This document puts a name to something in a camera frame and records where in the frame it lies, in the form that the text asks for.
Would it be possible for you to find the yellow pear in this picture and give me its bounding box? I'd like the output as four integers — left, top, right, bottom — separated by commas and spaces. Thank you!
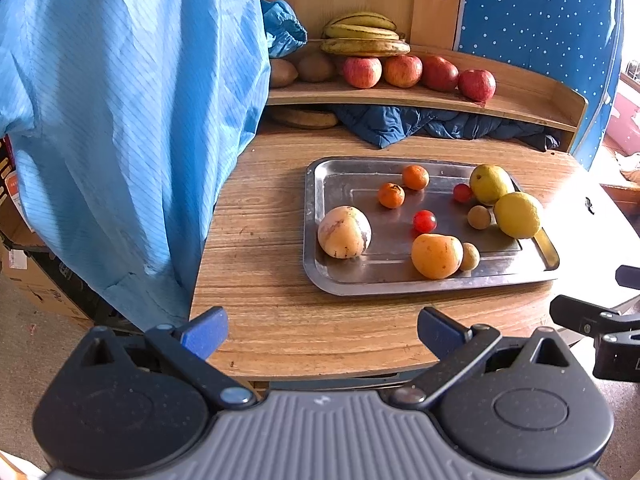
493, 192, 544, 240

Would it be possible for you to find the brown kiwi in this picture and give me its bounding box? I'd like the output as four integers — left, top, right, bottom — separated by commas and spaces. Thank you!
294, 52, 337, 83
269, 58, 299, 88

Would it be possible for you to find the orange pepino melon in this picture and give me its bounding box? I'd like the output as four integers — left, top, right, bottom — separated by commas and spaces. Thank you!
411, 233, 465, 280

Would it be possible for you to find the pale striped pepino melon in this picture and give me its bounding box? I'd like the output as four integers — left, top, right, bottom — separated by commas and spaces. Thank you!
317, 205, 373, 260

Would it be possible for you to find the brown-spotted banana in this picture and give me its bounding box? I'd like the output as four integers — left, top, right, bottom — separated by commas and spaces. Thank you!
320, 38, 412, 58

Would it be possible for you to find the light blue striped garment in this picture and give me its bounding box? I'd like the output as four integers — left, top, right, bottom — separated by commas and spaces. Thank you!
0, 0, 273, 331

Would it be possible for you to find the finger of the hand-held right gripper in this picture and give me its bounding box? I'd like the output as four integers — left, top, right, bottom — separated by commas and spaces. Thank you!
616, 265, 640, 291
549, 294, 640, 346

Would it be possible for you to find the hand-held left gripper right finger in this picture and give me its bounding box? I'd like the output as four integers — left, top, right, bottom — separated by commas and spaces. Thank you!
389, 306, 576, 408

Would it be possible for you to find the yellow banana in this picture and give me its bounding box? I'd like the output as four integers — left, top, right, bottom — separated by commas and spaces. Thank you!
322, 25, 407, 41
324, 12, 398, 33

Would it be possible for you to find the blue dotted cloth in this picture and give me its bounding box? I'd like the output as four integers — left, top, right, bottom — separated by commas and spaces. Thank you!
456, 0, 626, 171

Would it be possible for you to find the yellow-green lemon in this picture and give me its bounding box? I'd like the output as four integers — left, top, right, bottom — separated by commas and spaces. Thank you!
469, 163, 516, 206

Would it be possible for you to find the red-yellow apple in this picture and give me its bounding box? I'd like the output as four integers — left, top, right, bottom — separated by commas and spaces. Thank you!
383, 55, 423, 88
342, 57, 383, 89

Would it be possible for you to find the curved wooden shelf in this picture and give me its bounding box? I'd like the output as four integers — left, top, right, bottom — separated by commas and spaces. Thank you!
265, 40, 589, 153

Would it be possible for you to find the cardboard box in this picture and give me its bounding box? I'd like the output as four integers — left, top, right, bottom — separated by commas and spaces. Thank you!
0, 242, 108, 328

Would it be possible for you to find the dark blue quilted jacket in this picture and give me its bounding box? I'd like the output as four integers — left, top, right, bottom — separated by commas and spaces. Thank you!
330, 104, 561, 151

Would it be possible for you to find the mandarin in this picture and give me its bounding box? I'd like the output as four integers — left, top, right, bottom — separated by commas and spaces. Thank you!
402, 165, 430, 191
378, 182, 406, 209

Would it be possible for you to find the pink object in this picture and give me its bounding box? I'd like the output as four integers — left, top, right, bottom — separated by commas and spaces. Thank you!
605, 75, 640, 156

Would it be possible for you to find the metal tray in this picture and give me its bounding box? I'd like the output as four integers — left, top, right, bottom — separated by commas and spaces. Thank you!
303, 156, 561, 297

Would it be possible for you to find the brown flat disc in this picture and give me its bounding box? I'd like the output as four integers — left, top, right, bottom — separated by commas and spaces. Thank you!
270, 107, 339, 130

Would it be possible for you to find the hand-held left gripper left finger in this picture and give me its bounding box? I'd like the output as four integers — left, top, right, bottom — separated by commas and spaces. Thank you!
75, 306, 257, 408

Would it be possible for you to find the dark red apple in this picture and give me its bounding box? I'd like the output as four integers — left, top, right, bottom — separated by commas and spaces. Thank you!
421, 55, 460, 93
458, 69, 497, 102

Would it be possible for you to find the small brown round fruit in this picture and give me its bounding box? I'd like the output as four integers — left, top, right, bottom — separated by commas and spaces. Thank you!
467, 205, 492, 231
459, 242, 481, 272

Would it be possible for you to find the blue elastic cloth cover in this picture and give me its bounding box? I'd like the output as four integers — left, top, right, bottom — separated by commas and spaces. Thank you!
260, 0, 308, 59

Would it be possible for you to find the red white package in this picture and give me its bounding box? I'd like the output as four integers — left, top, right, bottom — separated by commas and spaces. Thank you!
0, 135, 23, 233

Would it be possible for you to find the wooden furniture piece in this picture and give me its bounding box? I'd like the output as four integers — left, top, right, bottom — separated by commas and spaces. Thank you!
600, 152, 640, 221

